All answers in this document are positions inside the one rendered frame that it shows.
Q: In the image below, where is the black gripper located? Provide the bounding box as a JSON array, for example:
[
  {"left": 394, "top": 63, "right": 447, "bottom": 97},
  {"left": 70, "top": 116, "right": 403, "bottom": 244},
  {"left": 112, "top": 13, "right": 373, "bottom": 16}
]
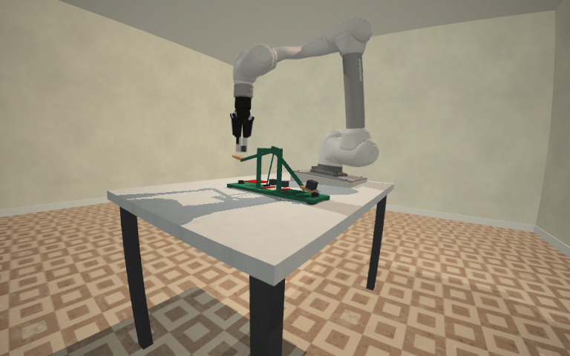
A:
[{"left": 230, "top": 96, "right": 254, "bottom": 152}]

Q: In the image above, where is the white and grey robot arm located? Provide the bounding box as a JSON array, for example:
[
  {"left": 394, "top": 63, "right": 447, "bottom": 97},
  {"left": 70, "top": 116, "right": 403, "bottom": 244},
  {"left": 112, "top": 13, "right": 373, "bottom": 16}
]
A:
[{"left": 233, "top": 17, "right": 379, "bottom": 177}]

